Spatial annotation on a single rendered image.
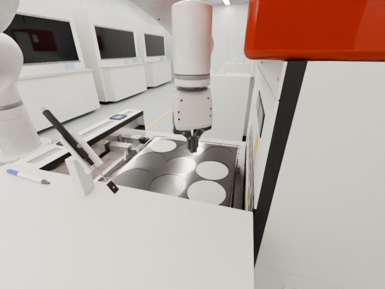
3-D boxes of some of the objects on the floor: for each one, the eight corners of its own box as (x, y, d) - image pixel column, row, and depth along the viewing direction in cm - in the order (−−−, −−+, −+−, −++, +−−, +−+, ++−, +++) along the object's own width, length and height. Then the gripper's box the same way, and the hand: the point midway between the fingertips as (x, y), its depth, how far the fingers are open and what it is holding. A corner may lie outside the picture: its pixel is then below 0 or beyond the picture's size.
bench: (104, 110, 428) (81, 3, 338) (22, 144, 274) (-62, -37, 183) (67, 106, 454) (35, 6, 363) (-28, 136, 299) (-123, -27, 209)
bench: (172, 82, 806) (170, 27, 716) (154, 89, 652) (148, 22, 561) (150, 81, 832) (145, 28, 741) (127, 88, 677) (117, 23, 587)
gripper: (164, 87, 39) (169, 162, 47) (227, 83, 43) (222, 152, 51) (157, 82, 45) (163, 149, 53) (213, 79, 49) (211, 141, 58)
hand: (192, 144), depth 51 cm, fingers closed
